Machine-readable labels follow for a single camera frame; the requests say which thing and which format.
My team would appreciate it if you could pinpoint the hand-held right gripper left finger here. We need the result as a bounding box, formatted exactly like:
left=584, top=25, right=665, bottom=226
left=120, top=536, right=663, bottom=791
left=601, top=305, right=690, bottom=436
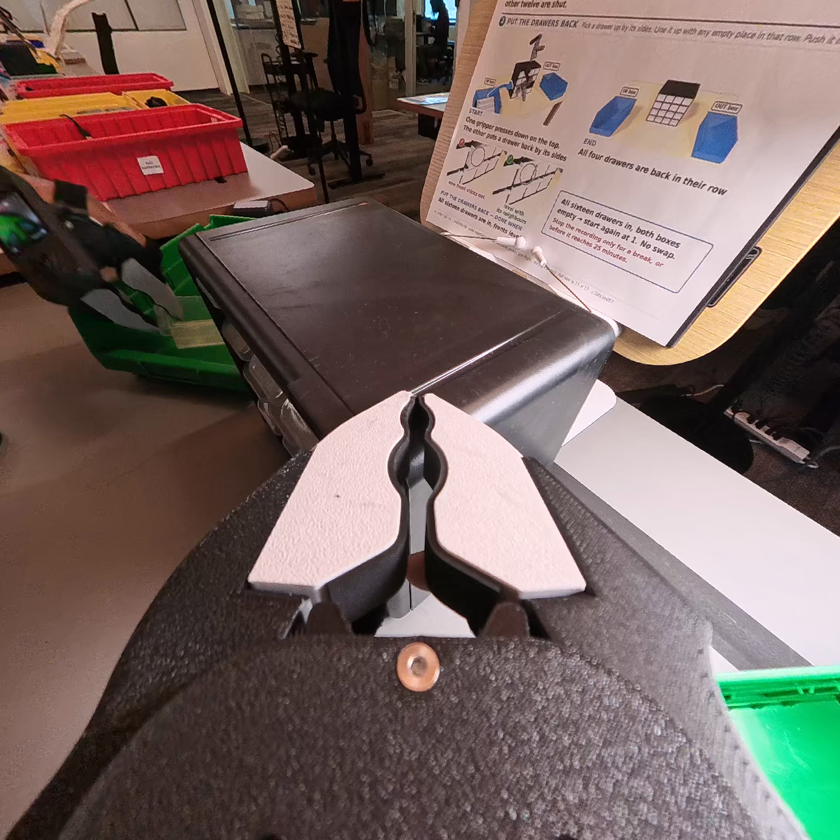
left=247, top=390, right=418, bottom=621

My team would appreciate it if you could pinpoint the set of clear drawers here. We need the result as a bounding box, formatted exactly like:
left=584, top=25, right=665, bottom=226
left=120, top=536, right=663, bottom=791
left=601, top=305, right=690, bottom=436
left=220, top=318, right=320, bottom=457

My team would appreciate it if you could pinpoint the black wire rack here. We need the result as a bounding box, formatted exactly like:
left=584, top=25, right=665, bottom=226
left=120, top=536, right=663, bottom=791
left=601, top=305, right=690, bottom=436
left=261, top=51, right=309, bottom=155

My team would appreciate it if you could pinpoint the white instruction sheet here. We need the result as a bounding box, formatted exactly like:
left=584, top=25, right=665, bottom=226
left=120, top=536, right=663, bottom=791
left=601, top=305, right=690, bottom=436
left=425, top=0, right=840, bottom=347

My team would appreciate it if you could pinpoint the yellow plastic bin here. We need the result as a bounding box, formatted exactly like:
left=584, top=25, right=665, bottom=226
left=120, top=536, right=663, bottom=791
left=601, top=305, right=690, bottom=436
left=123, top=88, right=193, bottom=110
left=0, top=92, right=142, bottom=126

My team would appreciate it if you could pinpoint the white power strip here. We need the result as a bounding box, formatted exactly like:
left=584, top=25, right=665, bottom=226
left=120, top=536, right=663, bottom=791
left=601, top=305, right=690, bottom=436
left=725, top=407, right=811, bottom=463

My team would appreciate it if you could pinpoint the black drawer cabinet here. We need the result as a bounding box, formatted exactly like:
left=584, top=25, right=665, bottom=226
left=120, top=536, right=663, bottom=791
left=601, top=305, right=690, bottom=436
left=178, top=197, right=618, bottom=470

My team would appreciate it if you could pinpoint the white curved object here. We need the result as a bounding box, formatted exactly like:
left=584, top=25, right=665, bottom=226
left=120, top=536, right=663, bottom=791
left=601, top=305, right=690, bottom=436
left=41, top=0, right=89, bottom=56

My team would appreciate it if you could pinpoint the red bin white label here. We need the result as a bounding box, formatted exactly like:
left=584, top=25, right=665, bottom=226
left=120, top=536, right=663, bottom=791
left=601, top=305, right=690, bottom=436
left=3, top=104, right=249, bottom=201

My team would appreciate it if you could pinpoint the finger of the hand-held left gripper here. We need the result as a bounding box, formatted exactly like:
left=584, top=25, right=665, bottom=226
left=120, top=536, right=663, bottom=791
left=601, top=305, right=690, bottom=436
left=79, top=287, right=161, bottom=332
left=121, top=258, right=186, bottom=320

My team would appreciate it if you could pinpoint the red plastic bin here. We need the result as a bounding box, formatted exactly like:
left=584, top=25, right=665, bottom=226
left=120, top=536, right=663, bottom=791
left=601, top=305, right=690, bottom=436
left=13, top=72, right=175, bottom=99

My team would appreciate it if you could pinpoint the green plastic bin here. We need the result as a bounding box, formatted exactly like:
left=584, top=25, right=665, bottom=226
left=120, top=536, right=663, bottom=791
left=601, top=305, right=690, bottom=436
left=715, top=666, right=840, bottom=840
left=69, top=213, right=253, bottom=395

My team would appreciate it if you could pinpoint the black floor stand pole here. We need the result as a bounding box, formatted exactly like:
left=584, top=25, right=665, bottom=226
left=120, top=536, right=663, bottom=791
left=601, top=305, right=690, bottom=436
left=205, top=0, right=270, bottom=153

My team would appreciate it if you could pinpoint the background table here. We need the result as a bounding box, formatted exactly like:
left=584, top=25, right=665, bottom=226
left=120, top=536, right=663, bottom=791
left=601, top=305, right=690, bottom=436
left=395, top=94, right=452, bottom=140

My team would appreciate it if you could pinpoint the wooden document stand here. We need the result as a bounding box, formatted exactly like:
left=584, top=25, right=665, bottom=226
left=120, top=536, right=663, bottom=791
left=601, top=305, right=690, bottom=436
left=420, top=0, right=840, bottom=448

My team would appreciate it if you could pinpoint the black sheet clip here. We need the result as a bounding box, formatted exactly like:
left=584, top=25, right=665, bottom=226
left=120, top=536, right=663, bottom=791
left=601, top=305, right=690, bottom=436
left=707, top=246, right=763, bottom=309

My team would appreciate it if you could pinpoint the light desk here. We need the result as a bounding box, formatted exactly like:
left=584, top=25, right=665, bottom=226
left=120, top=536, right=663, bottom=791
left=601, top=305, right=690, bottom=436
left=0, top=282, right=840, bottom=834

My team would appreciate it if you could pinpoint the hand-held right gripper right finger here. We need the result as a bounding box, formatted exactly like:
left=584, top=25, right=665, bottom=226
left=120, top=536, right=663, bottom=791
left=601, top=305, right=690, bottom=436
left=420, top=392, right=588, bottom=626

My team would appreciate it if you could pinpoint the black office chair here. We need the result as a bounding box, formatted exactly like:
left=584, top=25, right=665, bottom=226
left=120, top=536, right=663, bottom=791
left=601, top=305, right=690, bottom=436
left=282, top=0, right=388, bottom=191

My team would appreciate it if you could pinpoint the clear plastic drawer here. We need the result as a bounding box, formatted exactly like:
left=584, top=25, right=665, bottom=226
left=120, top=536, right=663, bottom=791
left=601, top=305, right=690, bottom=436
left=154, top=295, right=227, bottom=350

